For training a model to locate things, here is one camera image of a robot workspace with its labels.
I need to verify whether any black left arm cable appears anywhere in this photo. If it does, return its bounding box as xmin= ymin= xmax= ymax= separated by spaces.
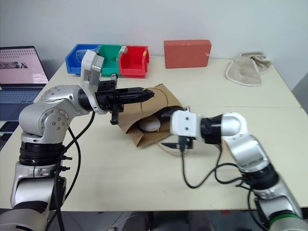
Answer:
xmin=45 ymin=111 xmax=97 ymax=231

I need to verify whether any red rectangular block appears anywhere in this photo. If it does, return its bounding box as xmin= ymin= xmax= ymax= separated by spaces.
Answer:
xmin=163 ymin=39 xmax=213 ymax=70

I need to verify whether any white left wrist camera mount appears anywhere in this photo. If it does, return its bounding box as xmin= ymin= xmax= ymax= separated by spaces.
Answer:
xmin=80 ymin=50 xmax=108 ymax=115

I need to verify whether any beige crumpled towel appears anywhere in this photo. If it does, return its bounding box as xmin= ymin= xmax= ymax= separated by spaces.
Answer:
xmin=225 ymin=51 xmax=273 ymax=87

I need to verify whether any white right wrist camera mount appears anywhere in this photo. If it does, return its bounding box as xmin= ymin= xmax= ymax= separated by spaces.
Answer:
xmin=169 ymin=109 xmax=205 ymax=141

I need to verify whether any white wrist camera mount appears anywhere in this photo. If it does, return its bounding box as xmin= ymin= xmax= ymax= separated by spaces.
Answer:
xmin=80 ymin=50 xmax=108 ymax=115
xmin=169 ymin=109 xmax=205 ymax=141

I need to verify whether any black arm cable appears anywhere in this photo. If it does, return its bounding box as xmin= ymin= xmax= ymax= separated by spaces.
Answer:
xmin=180 ymin=144 xmax=246 ymax=190
xmin=45 ymin=111 xmax=97 ymax=231

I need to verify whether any dark flat device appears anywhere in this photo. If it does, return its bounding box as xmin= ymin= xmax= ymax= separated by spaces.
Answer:
xmin=0 ymin=120 xmax=20 ymax=152

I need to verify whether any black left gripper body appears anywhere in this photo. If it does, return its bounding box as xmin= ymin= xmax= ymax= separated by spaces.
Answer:
xmin=95 ymin=73 xmax=126 ymax=126

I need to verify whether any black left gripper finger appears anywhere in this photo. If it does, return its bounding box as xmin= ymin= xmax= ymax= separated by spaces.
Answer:
xmin=117 ymin=87 xmax=155 ymax=98
xmin=119 ymin=95 xmax=154 ymax=105

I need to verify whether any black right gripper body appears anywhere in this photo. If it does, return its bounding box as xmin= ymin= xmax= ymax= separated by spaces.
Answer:
xmin=177 ymin=135 xmax=193 ymax=152

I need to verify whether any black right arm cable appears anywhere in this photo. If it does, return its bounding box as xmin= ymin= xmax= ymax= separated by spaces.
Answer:
xmin=180 ymin=144 xmax=246 ymax=190

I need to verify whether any white plush toy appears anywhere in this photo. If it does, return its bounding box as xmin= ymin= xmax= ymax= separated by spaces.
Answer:
xmin=139 ymin=117 xmax=162 ymax=133

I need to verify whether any blue plastic storage bin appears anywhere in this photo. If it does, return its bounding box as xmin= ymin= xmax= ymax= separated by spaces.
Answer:
xmin=65 ymin=43 xmax=102 ymax=75

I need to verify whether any red plastic storage bin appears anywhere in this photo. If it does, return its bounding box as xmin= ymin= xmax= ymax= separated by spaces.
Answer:
xmin=118 ymin=45 xmax=151 ymax=79

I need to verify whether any brown paper bag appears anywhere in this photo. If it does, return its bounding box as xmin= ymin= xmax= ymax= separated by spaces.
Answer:
xmin=117 ymin=83 xmax=184 ymax=157

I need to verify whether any green plastic storage bin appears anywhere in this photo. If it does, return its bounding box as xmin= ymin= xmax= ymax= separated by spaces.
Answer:
xmin=98 ymin=44 xmax=124 ymax=77

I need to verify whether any open laptop computer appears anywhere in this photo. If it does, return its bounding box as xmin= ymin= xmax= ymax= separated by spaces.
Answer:
xmin=0 ymin=46 xmax=49 ymax=121

